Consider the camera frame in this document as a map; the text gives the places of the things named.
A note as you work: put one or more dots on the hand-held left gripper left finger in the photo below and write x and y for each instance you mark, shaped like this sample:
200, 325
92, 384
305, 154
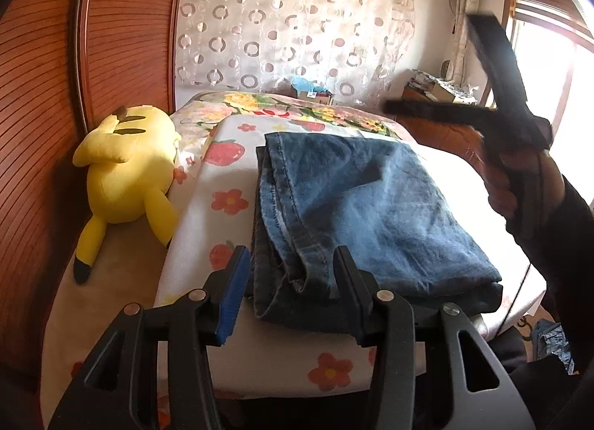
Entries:
232, 293

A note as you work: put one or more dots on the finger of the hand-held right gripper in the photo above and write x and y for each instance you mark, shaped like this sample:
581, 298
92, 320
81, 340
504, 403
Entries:
441, 112
501, 68

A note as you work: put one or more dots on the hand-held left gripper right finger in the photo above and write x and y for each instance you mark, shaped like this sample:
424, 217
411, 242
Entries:
357, 305

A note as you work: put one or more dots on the blue denim pants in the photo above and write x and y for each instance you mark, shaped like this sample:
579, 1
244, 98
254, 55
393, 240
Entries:
371, 207

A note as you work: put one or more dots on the person's right forearm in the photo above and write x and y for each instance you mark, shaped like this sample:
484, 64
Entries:
566, 263

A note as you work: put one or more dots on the person's right hand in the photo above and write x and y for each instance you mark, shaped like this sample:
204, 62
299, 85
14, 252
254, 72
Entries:
499, 189

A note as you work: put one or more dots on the large cardboard box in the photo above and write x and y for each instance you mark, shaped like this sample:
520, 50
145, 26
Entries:
448, 91

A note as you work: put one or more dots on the wooden cabinet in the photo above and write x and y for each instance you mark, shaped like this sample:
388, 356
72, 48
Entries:
445, 138

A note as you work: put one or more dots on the stack of papers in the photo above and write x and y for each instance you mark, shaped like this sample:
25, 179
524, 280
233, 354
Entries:
422, 79

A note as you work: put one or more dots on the window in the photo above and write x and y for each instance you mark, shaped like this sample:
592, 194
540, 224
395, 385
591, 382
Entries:
552, 68

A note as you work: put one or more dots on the patterned side curtain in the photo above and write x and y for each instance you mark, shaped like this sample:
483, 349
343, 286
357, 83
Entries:
466, 26

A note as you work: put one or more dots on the white strawberry print sheet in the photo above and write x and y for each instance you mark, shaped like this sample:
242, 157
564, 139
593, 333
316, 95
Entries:
218, 226

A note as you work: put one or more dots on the small cardboard box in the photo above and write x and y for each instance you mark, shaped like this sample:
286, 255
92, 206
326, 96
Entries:
318, 97

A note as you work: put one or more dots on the blue plastic bag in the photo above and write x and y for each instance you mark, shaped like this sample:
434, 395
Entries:
306, 85

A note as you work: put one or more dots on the yellow plush toy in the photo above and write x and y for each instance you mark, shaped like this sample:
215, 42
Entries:
125, 165

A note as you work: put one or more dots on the crumpled blue denim garment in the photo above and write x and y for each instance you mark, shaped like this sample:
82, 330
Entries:
554, 344

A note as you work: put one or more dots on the sheer circle pattern curtain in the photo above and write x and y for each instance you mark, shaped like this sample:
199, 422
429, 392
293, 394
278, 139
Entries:
287, 26

